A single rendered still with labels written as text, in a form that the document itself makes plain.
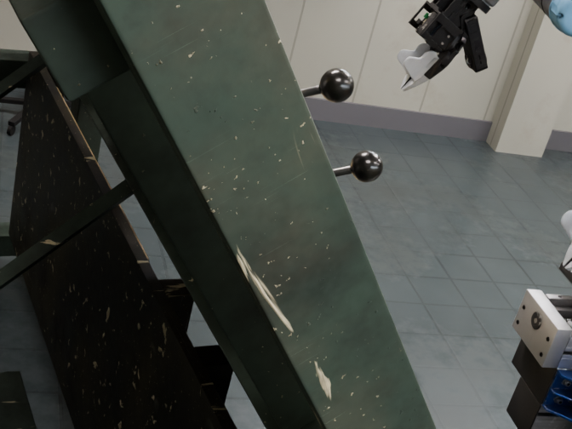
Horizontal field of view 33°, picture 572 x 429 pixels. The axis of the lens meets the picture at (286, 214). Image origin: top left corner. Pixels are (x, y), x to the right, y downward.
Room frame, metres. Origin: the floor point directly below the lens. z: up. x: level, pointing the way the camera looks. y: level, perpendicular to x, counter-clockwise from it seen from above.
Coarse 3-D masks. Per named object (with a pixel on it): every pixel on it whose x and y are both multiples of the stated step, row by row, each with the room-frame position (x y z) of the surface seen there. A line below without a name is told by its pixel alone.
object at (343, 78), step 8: (328, 72) 1.01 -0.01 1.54; (336, 72) 1.00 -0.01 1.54; (344, 72) 1.01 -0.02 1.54; (320, 80) 1.01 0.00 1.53; (328, 80) 1.00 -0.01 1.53; (336, 80) 0.99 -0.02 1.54; (344, 80) 1.00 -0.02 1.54; (352, 80) 1.01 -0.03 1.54; (312, 88) 1.01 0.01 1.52; (320, 88) 1.00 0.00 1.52; (328, 88) 0.99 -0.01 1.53; (336, 88) 0.99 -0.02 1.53; (344, 88) 0.99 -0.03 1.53; (352, 88) 1.00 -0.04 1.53; (304, 96) 1.01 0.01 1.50; (328, 96) 1.00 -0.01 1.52; (336, 96) 0.99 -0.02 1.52; (344, 96) 1.00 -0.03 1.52
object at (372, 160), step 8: (360, 152) 1.04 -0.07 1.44; (368, 152) 1.04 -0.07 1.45; (352, 160) 1.04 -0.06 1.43; (360, 160) 1.03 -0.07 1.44; (368, 160) 1.03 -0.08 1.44; (376, 160) 1.04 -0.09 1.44; (344, 168) 1.05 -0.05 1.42; (352, 168) 1.04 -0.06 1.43; (360, 168) 1.03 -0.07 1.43; (368, 168) 1.03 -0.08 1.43; (376, 168) 1.03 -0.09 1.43; (336, 176) 1.04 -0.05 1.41; (360, 176) 1.03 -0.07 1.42; (368, 176) 1.03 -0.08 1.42; (376, 176) 1.03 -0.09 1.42
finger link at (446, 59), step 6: (456, 48) 1.72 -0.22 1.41; (438, 54) 1.72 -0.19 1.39; (444, 54) 1.71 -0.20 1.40; (450, 54) 1.71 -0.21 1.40; (456, 54) 1.71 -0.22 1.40; (438, 60) 1.71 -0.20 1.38; (444, 60) 1.70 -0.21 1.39; (450, 60) 1.71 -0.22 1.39; (432, 66) 1.71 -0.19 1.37; (438, 66) 1.70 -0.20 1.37; (444, 66) 1.70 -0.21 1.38; (426, 72) 1.71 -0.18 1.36; (432, 72) 1.71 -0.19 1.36; (438, 72) 1.71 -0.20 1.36
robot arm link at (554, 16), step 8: (544, 0) 1.69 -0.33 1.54; (552, 0) 1.64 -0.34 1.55; (560, 0) 1.62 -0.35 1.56; (568, 0) 1.61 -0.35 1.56; (544, 8) 1.69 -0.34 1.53; (552, 8) 1.63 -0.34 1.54; (560, 8) 1.61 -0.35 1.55; (568, 8) 1.60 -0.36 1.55; (552, 16) 1.63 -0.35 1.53; (560, 16) 1.60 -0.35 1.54; (568, 16) 1.60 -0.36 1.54; (552, 24) 1.64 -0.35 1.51; (560, 24) 1.60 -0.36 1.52; (568, 24) 1.60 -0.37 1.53; (568, 32) 1.60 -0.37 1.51
